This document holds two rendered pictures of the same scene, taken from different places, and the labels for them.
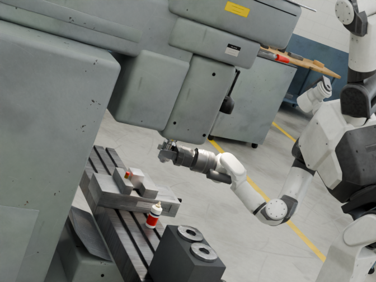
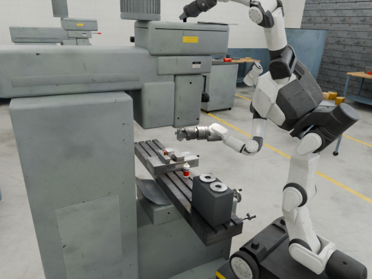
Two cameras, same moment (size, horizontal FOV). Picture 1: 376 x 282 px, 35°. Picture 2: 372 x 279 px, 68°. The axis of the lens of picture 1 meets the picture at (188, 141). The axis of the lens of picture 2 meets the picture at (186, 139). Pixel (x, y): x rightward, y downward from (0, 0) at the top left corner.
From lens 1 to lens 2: 44 cm
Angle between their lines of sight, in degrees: 6
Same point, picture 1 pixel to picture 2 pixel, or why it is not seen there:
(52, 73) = (92, 117)
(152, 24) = (143, 66)
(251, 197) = (236, 144)
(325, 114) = (263, 83)
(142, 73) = (148, 97)
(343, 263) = (301, 166)
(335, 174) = (280, 116)
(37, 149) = (102, 162)
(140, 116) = (156, 121)
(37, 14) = (72, 84)
